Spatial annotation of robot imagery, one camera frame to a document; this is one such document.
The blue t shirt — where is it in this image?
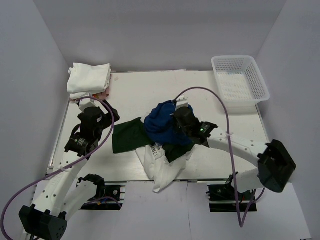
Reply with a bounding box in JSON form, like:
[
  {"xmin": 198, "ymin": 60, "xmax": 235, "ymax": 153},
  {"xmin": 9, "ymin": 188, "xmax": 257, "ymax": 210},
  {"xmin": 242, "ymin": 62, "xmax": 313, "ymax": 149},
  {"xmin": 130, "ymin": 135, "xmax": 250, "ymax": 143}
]
[{"xmin": 143, "ymin": 100, "xmax": 193, "ymax": 146}]

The dark green t shirt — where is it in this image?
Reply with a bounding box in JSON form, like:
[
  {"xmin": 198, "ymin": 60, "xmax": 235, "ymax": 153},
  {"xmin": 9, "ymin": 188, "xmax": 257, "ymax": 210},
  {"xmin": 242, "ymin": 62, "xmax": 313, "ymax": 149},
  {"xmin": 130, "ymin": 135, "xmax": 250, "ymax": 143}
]
[{"xmin": 112, "ymin": 117, "xmax": 195, "ymax": 163}]

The white graphic print t shirt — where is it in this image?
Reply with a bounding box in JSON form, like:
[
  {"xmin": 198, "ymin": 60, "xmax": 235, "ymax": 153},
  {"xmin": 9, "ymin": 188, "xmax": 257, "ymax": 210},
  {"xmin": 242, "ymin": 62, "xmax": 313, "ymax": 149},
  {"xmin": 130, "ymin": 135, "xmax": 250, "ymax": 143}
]
[{"xmin": 135, "ymin": 145, "xmax": 193, "ymax": 193}]

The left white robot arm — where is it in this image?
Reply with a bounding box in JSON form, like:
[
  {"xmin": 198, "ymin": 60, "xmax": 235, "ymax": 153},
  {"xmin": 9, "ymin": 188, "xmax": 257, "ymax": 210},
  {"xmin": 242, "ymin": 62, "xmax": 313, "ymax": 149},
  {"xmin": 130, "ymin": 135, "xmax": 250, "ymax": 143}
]
[{"xmin": 19, "ymin": 96, "xmax": 120, "ymax": 240}]

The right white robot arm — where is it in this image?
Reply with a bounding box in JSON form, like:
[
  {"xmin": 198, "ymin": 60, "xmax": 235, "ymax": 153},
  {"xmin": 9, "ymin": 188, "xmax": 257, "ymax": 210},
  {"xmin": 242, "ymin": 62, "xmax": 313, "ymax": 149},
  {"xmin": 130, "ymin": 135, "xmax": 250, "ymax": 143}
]
[{"xmin": 172, "ymin": 99, "xmax": 297, "ymax": 200}]

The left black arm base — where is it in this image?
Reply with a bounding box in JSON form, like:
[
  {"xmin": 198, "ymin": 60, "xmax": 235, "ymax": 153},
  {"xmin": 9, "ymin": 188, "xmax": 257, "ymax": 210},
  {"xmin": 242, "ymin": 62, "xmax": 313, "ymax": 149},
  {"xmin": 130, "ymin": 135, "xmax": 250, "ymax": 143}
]
[{"xmin": 80, "ymin": 182, "xmax": 126, "ymax": 211}]

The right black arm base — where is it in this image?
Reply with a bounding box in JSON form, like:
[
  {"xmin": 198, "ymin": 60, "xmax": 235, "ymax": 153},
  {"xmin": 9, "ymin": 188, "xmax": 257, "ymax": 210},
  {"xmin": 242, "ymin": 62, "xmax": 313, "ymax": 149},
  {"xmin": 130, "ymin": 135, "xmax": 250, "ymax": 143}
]
[{"xmin": 206, "ymin": 181, "xmax": 254, "ymax": 213}]

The folded shirt with orange print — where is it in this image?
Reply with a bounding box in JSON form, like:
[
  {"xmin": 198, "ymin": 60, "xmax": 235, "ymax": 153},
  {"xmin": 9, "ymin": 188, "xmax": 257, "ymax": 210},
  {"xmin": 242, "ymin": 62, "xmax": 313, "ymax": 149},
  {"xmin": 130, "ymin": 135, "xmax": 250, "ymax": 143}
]
[{"xmin": 69, "ymin": 86, "xmax": 110, "ymax": 101}]

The top folded white shirt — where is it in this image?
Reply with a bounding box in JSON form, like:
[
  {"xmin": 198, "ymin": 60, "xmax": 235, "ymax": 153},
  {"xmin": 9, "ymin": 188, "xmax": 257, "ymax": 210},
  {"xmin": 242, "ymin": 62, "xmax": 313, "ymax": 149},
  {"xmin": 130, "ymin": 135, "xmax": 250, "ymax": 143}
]
[{"xmin": 67, "ymin": 63, "xmax": 111, "ymax": 94}]

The white plastic basket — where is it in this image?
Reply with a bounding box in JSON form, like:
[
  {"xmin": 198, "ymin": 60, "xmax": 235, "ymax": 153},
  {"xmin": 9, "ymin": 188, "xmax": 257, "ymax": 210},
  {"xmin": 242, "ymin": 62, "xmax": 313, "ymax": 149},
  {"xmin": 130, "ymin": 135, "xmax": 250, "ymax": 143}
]
[{"xmin": 211, "ymin": 55, "xmax": 270, "ymax": 114}]

